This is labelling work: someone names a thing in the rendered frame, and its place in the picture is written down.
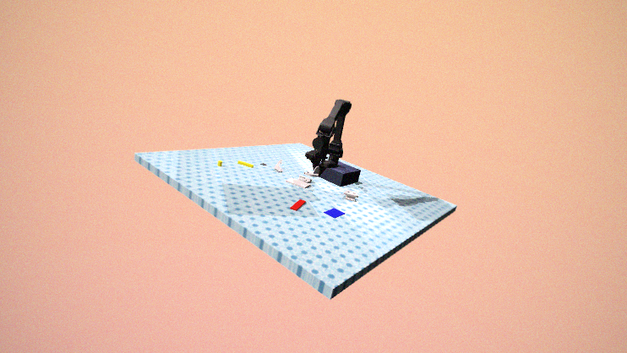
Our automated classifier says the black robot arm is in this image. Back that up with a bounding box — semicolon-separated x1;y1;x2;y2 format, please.
306;99;352;166

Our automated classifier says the red flat bar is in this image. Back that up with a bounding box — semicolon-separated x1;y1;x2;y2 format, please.
290;199;306;211

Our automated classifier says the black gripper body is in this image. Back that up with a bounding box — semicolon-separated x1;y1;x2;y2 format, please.
316;148;336;168

